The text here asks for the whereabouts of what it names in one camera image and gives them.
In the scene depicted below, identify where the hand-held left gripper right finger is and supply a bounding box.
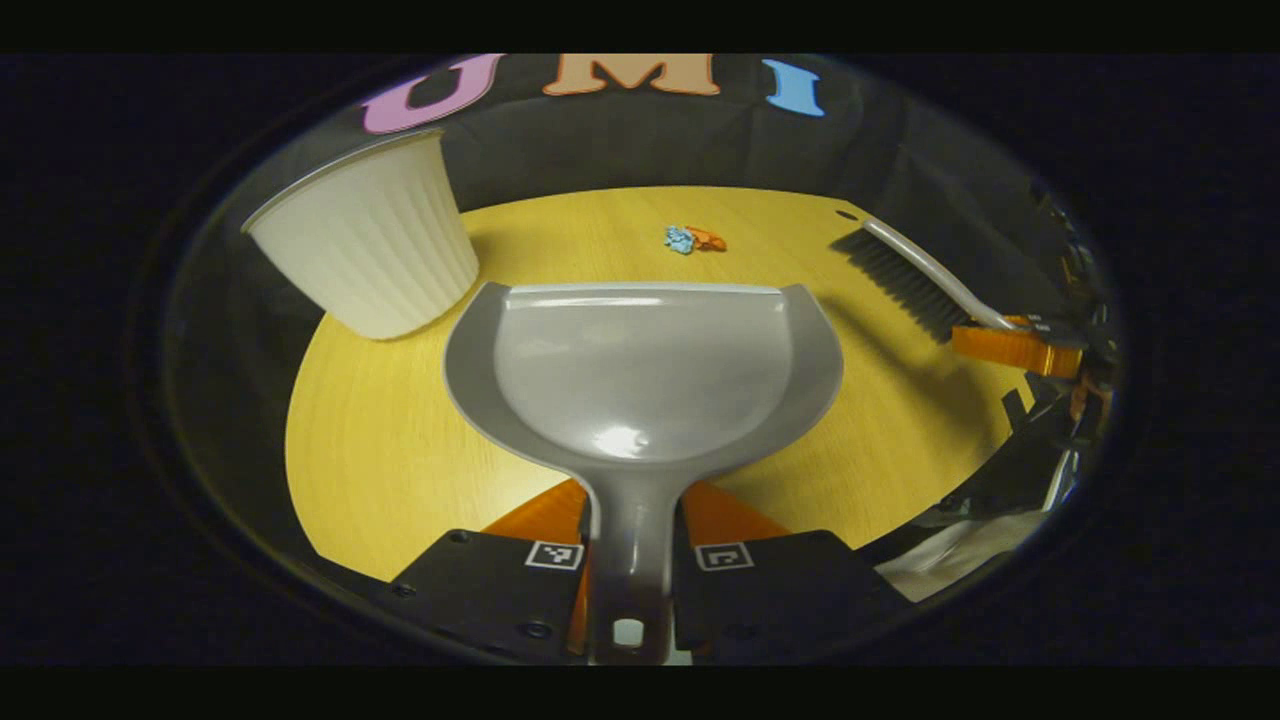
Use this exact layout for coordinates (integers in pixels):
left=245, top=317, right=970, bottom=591
left=672, top=480, right=913, bottom=661

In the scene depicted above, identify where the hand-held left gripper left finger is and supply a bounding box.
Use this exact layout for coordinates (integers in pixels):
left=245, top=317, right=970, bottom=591
left=390, top=478, right=593, bottom=661

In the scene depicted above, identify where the small grey broom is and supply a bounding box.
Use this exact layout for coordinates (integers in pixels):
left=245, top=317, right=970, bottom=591
left=830, top=217, right=1021, bottom=344

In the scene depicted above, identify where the grey plastic dustpan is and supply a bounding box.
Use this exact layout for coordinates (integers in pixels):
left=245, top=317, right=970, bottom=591
left=443, top=281, right=846, bottom=666

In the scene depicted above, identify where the white ribbed garbage bin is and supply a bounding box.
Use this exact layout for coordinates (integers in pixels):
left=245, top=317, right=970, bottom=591
left=241, top=128, right=481, bottom=342

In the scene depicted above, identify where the wooden desktop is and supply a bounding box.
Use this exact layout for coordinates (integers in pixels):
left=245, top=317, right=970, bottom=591
left=285, top=186, right=1041, bottom=583

